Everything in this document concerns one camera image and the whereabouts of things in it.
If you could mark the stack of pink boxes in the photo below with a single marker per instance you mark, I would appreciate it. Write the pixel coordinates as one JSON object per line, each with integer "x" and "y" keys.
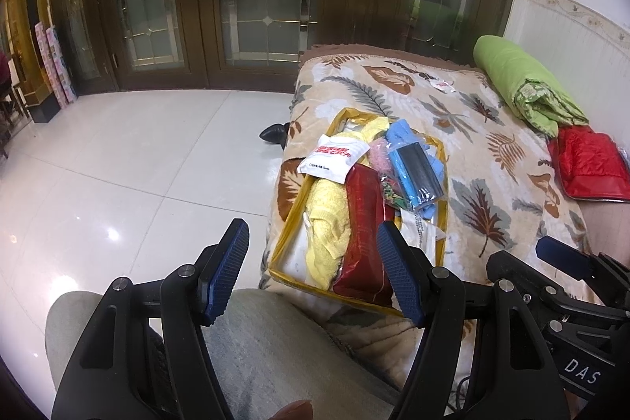
{"x": 54, "y": 61}

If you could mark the colourful printed packet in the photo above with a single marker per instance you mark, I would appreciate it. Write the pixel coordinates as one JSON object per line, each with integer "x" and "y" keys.
{"x": 392, "y": 193}

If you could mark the leaf print blanket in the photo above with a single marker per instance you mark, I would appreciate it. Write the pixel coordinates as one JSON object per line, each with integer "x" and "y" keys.
{"x": 467, "y": 144}

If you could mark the white tray with yellow rim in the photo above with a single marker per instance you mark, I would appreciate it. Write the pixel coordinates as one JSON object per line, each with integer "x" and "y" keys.
{"x": 294, "y": 255}

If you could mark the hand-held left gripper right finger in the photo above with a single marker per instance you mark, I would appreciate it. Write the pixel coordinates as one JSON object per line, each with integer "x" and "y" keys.
{"x": 399, "y": 277}

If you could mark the blue and black packet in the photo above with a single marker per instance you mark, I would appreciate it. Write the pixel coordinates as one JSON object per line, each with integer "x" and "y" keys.
{"x": 416, "y": 174}

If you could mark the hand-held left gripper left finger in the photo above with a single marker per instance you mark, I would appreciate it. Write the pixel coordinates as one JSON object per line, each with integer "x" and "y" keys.
{"x": 221, "y": 277}

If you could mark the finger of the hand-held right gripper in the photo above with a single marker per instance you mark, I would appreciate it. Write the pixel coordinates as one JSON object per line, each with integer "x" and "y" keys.
{"x": 517, "y": 270}
{"x": 561, "y": 255}

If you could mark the pink bed sheet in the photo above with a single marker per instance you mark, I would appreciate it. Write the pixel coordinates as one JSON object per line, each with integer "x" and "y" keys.
{"x": 610, "y": 228}

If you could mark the person's left hand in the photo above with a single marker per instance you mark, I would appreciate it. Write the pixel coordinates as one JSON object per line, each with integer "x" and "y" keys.
{"x": 295, "y": 411}

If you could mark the black leather shoe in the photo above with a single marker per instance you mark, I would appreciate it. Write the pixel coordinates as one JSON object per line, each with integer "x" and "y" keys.
{"x": 273, "y": 133}

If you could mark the light blue terry towel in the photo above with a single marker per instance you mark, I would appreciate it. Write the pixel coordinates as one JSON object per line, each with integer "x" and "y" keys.
{"x": 403, "y": 132}

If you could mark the yellow terry towel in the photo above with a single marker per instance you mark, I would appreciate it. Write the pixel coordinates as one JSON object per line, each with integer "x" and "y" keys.
{"x": 327, "y": 228}

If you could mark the white packet with red print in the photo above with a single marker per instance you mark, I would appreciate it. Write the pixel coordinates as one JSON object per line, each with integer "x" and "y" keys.
{"x": 330, "y": 157}

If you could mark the green folded quilt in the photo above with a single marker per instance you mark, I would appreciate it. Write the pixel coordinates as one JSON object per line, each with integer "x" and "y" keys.
{"x": 507, "y": 65}

